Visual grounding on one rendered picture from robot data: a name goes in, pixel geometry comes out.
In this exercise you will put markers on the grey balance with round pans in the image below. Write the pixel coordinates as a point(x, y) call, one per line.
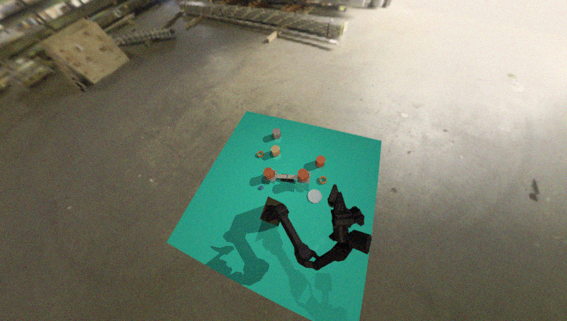
point(288, 178)

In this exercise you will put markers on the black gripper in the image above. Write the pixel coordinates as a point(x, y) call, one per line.
point(340, 219)

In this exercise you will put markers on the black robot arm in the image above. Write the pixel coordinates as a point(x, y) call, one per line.
point(345, 241)

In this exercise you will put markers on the grey cylinder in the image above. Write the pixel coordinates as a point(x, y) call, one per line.
point(276, 133)

